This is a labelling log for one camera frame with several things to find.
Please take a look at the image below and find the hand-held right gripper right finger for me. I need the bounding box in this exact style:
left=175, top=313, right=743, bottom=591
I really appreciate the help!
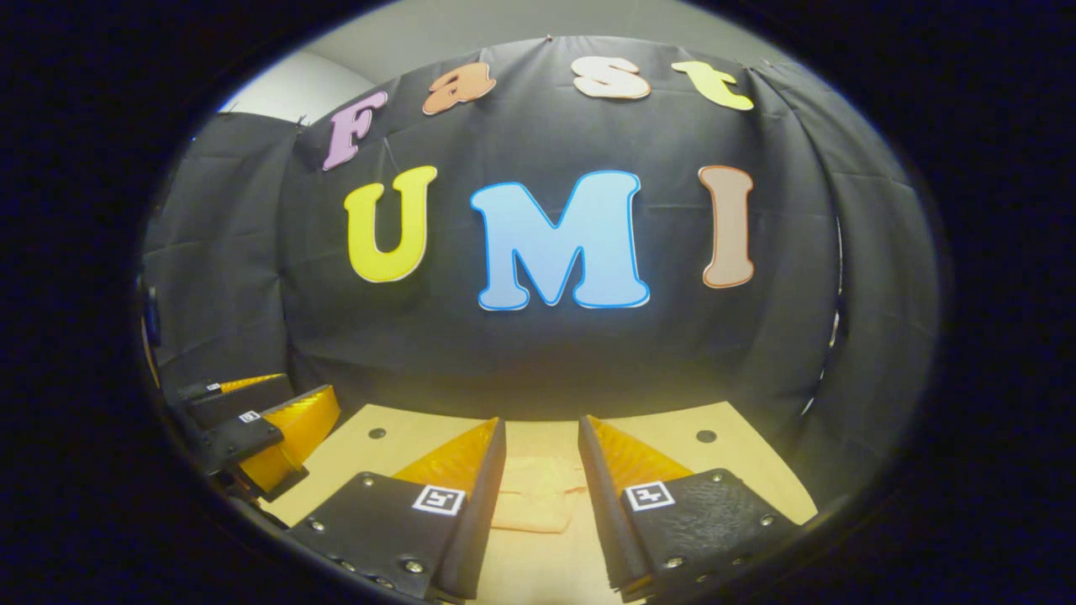
left=577, top=414, right=801, bottom=602

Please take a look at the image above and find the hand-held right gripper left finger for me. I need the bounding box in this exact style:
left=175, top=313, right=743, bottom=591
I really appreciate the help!
left=286, top=417, right=508, bottom=602

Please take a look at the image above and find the orange T-shirt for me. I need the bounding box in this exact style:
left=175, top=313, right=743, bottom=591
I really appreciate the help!
left=492, top=454, right=589, bottom=534

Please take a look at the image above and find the black backdrop cloth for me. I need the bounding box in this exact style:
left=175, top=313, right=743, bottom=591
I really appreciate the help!
left=139, top=34, right=942, bottom=505

